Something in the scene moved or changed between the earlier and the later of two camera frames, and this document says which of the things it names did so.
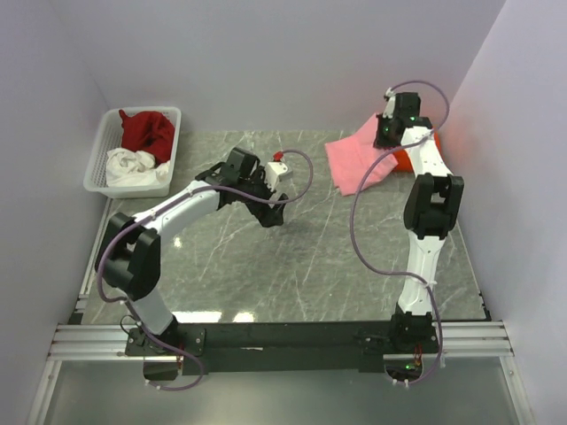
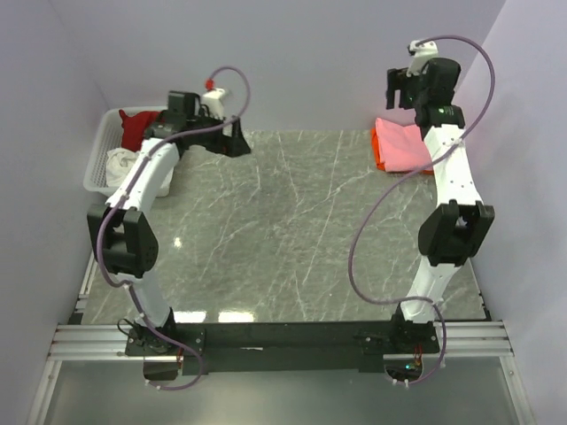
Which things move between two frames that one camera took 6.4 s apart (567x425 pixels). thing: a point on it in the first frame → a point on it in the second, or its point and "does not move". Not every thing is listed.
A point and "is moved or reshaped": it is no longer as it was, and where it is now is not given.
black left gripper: (269, 217) → (230, 146)
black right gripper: (379, 141) → (399, 81)
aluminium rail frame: (475, 339) does not move
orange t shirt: (404, 160) → (380, 166)
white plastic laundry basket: (108, 138) does not move
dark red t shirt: (148, 131) does not move
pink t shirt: (350, 158) is moved or reshaped
